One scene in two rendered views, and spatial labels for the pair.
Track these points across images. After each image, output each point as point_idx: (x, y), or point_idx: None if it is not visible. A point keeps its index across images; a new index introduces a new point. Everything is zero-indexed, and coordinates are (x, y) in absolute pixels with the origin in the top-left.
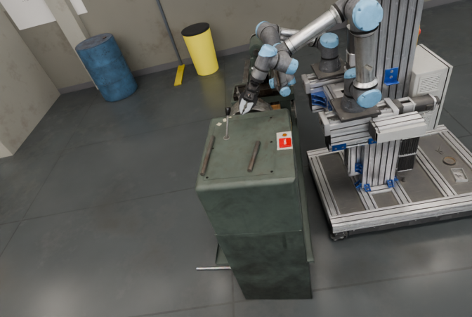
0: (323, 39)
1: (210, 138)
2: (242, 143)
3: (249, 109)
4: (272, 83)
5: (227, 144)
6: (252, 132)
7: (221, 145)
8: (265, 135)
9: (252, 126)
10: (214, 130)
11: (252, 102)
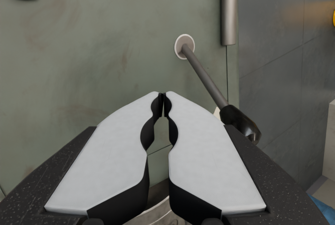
0: None
1: (236, 31)
2: (111, 4)
3: (102, 125)
4: None
5: (174, 5)
6: (88, 84)
7: (192, 3)
8: (6, 67)
9: (100, 120)
10: (226, 84)
11: (62, 218)
